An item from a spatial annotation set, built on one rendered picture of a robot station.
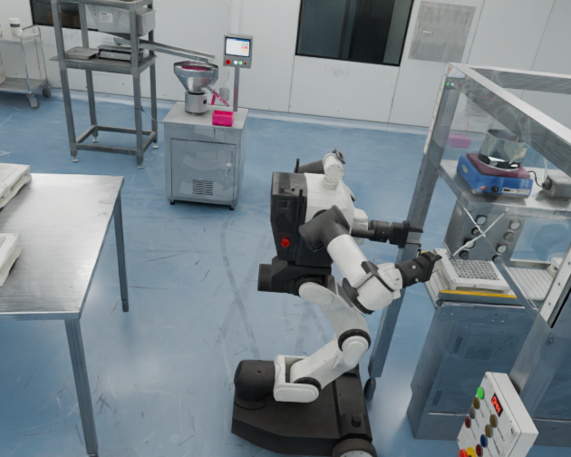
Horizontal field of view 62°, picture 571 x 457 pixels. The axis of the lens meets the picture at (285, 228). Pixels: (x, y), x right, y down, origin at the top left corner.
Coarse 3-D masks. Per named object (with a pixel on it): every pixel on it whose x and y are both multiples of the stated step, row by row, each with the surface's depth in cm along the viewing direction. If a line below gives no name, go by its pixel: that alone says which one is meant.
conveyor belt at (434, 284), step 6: (432, 276) 198; (438, 276) 198; (510, 276) 204; (426, 282) 197; (432, 282) 194; (438, 282) 194; (516, 282) 200; (432, 288) 191; (438, 288) 190; (432, 294) 189; (510, 294) 192; (432, 300) 189; (438, 306) 188
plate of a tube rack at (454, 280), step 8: (440, 248) 203; (440, 264) 195; (448, 264) 193; (448, 272) 188; (456, 272) 189; (448, 280) 186; (456, 280) 184; (464, 280) 184; (472, 280) 185; (480, 280) 186; (488, 280) 186; (496, 280) 187; (504, 280) 187; (488, 288) 185; (496, 288) 184; (504, 288) 185
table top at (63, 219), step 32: (32, 192) 229; (64, 192) 232; (96, 192) 235; (0, 224) 202; (32, 224) 205; (64, 224) 207; (96, 224) 210; (32, 256) 185; (64, 256) 188; (96, 256) 190; (0, 288) 167; (32, 288) 169; (64, 288) 171; (0, 320) 158
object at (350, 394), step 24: (264, 360) 224; (240, 384) 217; (264, 384) 216; (336, 384) 236; (360, 384) 237; (240, 408) 220; (264, 408) 222; (288, 408) 223; (312, 408) 225; (336, 408) 225; (360, 408) 225; (240, 432) 218; (264, 432) 213; (288, 432) 212; (312, 432) 213; (336, 432) 215; (360, 432) 211
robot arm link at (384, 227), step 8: (384, 224) 192; (392, 224) 194; (400, 224) 193; (408, 224) 191; (384, 232) 191; (392, 232) 192; (400, 232) 192; (408, 232) 191; (376, 240) 194; (384, 240) 193; (392, 240) 194; (400, 240) 194
